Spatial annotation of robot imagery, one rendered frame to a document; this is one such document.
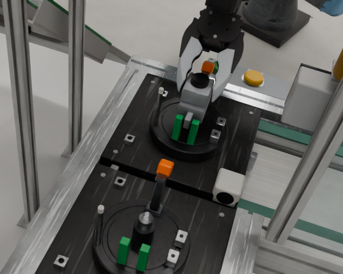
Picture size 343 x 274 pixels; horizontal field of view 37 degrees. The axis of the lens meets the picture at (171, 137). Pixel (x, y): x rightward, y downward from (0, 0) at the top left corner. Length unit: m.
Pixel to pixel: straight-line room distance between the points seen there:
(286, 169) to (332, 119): 0.37
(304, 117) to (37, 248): 0.41
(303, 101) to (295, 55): 0.73
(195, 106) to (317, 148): 0.25
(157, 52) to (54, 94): 0.29
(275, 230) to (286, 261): 0.07
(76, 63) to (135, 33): 0.50
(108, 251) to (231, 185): 0.23
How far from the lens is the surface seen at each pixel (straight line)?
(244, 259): 0.79
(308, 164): 0.69
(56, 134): 1.04
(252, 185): 0.94
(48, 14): 0.78
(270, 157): 1.00
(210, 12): 0.87
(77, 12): 0.78
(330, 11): 1.28
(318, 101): 0.65
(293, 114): 0.67
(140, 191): 0.81
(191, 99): 0.83
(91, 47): 0.93
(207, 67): 0.90
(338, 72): 0.63
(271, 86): 1.08
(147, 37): 1.31
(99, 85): 1.15
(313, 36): 1.48
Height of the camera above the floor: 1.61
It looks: 46 degrees down
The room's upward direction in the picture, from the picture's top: 12 degrees clockwise
